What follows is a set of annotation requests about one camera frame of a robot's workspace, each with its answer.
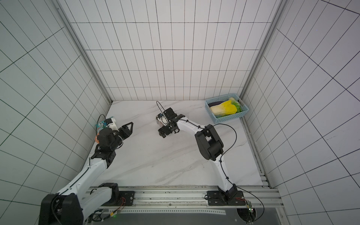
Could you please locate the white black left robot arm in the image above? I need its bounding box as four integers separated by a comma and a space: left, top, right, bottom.
38, 122, 134, 225

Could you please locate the yellow toy cabbage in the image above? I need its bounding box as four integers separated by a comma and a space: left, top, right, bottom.
210, 97, 242, 117

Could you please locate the teal snack packet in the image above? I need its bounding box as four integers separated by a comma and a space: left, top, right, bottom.
96, 121, 107, 134

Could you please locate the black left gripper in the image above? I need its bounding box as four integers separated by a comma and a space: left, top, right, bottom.
110, 123, 133, 149

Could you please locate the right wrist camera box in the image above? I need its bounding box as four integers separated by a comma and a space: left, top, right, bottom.
156, 108, 178, 125

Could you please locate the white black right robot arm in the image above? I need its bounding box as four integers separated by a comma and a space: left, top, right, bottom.
156, 113, 238, 201

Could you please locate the right black cable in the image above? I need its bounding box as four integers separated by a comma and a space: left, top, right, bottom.
203, 123, 265, 223

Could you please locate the left black cable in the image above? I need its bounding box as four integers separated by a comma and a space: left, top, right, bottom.
81, 196, 126, 223

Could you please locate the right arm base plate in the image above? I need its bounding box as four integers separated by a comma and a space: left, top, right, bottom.
204, 190, 246, 206

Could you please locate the black cable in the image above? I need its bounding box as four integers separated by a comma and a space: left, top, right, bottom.
81, 196, 126, 223
203, 123, 265, 223

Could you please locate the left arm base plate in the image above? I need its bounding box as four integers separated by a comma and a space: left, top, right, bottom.
103, 191, 135, 207

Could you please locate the light blue perforated basket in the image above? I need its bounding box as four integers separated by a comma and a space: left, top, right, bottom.
205, 93, 249, 124

